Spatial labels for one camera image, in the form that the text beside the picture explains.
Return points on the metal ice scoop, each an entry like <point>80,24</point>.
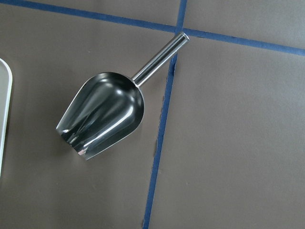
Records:
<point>110,106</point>

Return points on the beige plastic tray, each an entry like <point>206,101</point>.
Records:
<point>5,93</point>

